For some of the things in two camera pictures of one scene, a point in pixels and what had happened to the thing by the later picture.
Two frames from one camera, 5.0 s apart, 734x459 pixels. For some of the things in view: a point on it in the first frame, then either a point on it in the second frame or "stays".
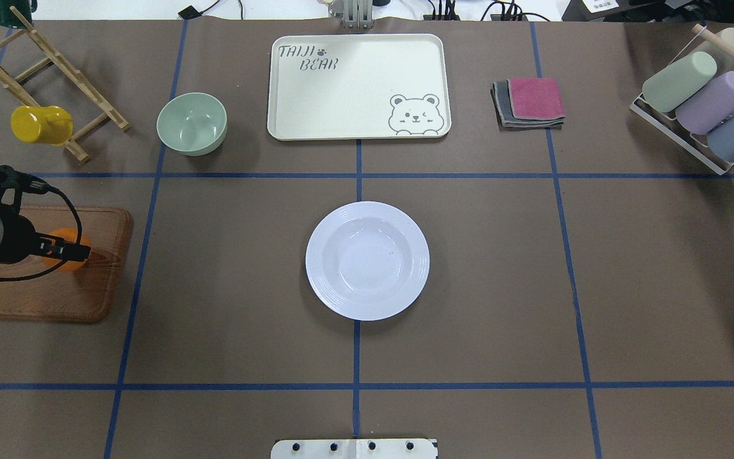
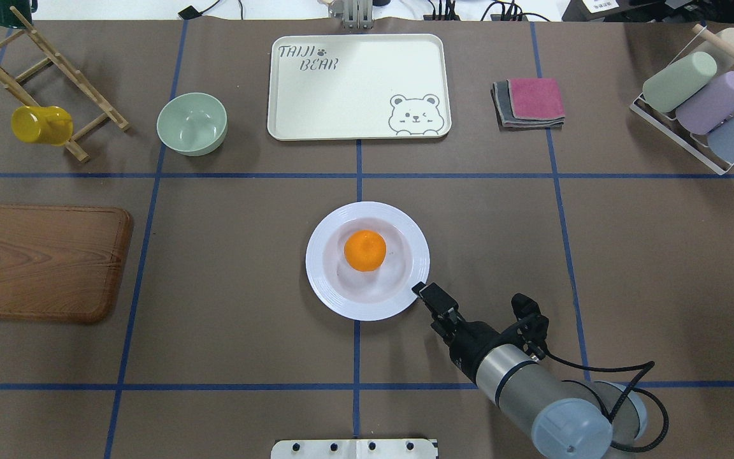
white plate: (367, 261) stays
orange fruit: (69, 234) to (364, 250)
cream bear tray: (359, 87) stays
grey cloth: (499, 91) stays
